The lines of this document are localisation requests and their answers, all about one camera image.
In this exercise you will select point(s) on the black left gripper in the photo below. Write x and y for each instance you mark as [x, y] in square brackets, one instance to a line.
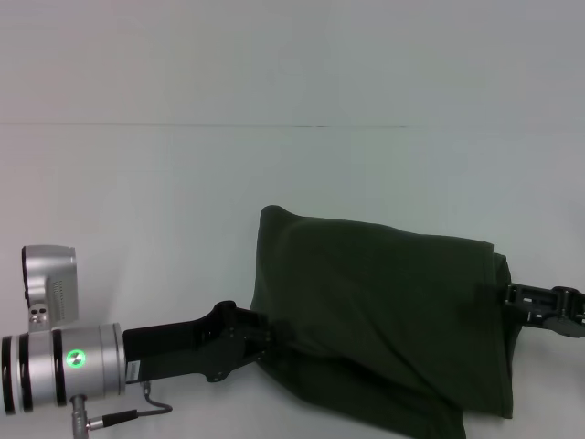
[196, 343]

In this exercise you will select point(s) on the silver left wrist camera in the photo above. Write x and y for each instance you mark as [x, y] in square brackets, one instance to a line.
[48, 283]

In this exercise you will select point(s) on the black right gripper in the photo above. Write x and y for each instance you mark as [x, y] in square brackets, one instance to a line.
[566, 313]

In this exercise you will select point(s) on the dark green shirt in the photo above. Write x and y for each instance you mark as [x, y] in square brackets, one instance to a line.
[388, 311]

